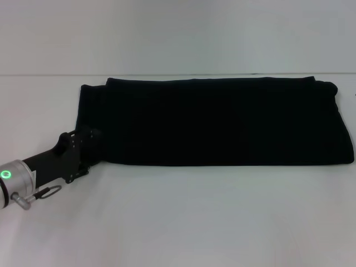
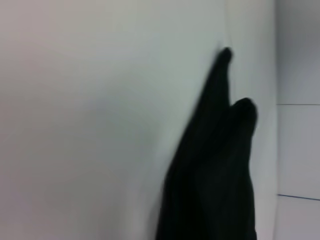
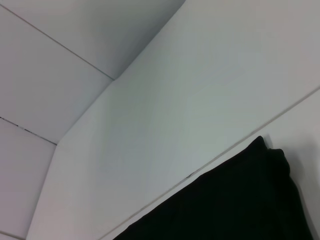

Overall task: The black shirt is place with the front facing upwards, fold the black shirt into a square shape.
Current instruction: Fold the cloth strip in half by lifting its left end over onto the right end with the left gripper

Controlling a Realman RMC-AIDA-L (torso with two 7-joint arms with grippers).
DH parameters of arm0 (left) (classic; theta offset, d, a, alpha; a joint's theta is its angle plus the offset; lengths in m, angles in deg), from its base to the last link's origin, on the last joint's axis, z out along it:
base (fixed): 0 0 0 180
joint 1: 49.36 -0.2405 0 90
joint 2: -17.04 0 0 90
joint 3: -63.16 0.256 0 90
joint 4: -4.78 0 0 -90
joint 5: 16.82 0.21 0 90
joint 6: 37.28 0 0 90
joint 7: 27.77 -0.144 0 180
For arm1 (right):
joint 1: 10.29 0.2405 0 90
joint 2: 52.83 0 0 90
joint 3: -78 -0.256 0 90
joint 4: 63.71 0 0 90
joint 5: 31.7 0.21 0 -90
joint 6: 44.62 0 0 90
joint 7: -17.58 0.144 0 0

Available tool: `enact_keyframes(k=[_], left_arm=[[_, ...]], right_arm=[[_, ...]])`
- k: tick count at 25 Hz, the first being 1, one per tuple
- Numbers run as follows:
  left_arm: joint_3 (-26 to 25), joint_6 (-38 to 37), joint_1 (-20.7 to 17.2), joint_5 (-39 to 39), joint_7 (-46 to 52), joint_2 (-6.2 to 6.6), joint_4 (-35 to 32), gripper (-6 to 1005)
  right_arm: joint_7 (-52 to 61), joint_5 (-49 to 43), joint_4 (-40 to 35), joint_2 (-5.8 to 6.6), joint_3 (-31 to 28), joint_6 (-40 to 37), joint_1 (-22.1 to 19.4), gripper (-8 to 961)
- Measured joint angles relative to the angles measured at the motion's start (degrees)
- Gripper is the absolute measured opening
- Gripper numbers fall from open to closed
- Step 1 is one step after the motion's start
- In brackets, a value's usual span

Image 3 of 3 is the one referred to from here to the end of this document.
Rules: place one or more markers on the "black t-shirt with FREE print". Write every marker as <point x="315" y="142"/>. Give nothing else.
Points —
<point x="225" y="200"/>

